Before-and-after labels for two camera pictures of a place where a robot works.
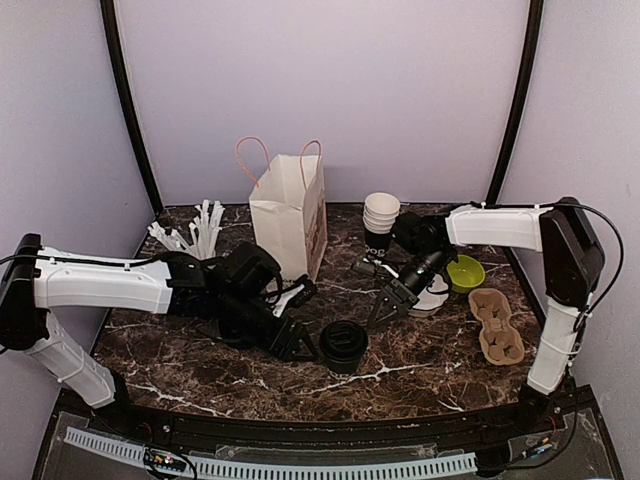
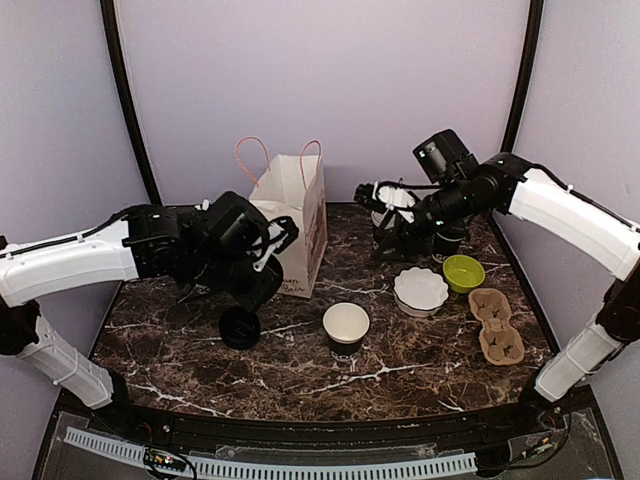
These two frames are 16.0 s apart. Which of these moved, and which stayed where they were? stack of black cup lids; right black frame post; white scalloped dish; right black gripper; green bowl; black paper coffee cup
Moved: right black gripper; black paper coffee cup
Stayed: white scalloped dish; right black frame post; green bowl; stack of black cup lids
